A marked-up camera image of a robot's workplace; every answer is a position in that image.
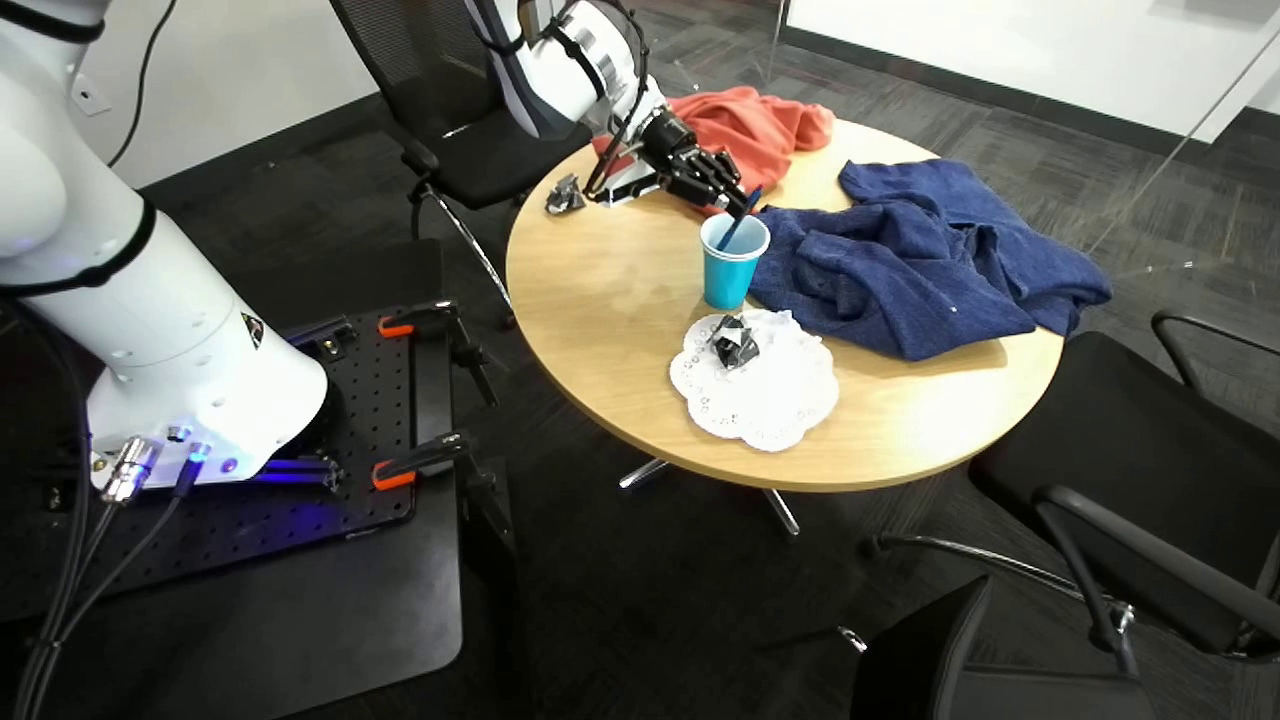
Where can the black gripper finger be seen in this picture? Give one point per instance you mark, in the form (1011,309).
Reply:
(718,203)
(729,177)

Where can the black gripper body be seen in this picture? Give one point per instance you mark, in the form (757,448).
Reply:
(675,146)

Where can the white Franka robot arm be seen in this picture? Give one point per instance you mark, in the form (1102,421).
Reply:
(133,294)

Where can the blue plastic cup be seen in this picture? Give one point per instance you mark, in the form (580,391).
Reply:
(729,282)

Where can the orange cloth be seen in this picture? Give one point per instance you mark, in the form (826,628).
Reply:
(766,129)

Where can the grey crumpled wrapper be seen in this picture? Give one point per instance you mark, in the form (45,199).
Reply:
(566,199)

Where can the black crumpled wrapper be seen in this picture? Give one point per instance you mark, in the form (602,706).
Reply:
(735,347)

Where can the black mesh office chair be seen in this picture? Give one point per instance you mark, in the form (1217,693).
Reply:
(923,663)
(467,146)
(1132,440)

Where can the white paper doily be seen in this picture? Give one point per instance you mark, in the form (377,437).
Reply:
(780,397)

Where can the dark blue cloth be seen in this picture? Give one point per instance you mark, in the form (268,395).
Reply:
(923,266)

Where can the black orange bar clamp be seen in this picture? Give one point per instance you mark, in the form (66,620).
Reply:
(425,326)
(420,461)

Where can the chrome table legs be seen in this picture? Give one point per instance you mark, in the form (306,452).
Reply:
(780,510)

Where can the black perforated mounting board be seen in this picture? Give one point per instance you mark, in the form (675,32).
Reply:
(360,402)

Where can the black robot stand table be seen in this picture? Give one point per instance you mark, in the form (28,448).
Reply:
(264,653)

